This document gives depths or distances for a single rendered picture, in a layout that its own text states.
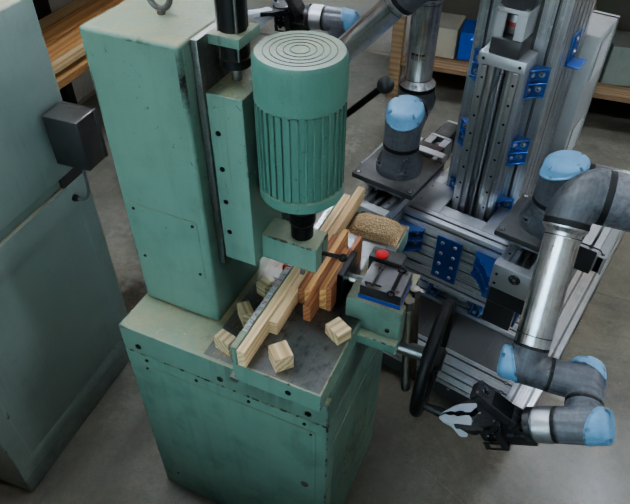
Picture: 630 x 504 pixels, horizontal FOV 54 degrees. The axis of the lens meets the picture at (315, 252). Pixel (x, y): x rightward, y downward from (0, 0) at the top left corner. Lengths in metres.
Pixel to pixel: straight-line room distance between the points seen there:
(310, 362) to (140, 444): 1.13
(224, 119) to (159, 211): 0.31
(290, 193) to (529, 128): 0.95
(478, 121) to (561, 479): 1.24
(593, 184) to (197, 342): 0.96
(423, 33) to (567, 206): 0.79
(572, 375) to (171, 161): 0.94
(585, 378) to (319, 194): 0.67
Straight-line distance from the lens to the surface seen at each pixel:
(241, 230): 1.35
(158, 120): 1.25
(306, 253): 1.36
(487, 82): 1.85
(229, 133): 1.21
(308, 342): 1.38
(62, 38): 3.61
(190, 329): 1.57
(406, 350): 1.49
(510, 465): 2.34
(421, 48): 1.95
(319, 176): 1.18
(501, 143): 1.89
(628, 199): 1.37
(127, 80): 1.24
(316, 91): 1.08
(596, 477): 2.42
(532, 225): 1.86
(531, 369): 1.40
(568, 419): 1.36
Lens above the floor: 1.97
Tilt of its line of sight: 43 degrees down
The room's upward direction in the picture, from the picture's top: straight up
